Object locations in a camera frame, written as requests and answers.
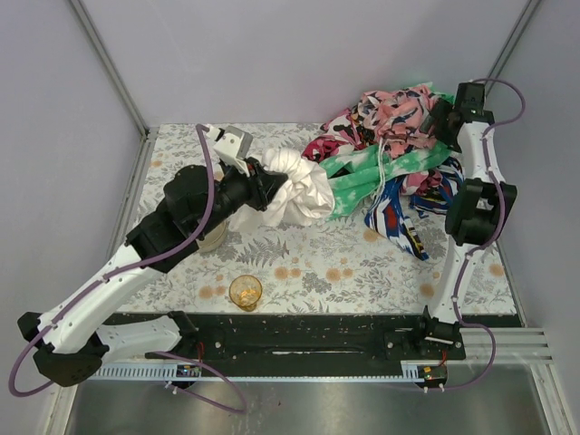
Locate green white cloth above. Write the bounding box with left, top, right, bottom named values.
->
left=316, top=82, right=454, bottom=218

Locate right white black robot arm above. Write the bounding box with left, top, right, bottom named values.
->
left=418, top=79, right=517, bottom=349

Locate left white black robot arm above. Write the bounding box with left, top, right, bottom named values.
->
left=18, top=158, right=288, bottom=387

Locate black multicolour floral cloth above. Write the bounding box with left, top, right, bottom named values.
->
left=344, top=106, right=375, bottom=142

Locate red pink floral cloth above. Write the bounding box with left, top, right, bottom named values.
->
left=302, top=111, right=363, bottom=163

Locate blue white red cloth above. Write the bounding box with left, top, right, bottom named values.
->
left=364, top=156, right=464, bottom=261

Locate beige ceramic bowl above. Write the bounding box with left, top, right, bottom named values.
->
left=197, top=221, right=227, bottom=254

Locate amber glass cup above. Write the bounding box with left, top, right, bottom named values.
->
left=228, top=275, right=263, bottom=312

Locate floral patterned table mat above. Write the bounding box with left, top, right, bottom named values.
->
left=119, top=123, right=517, bottom=317

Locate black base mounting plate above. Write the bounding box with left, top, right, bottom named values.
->
left=144, top=312, right=468, bottom=377

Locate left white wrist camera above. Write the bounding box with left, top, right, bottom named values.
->
left=207, top=124, right=253, bottom=177

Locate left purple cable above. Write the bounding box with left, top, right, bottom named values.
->
left=8, top=122, right=249, bottom=414

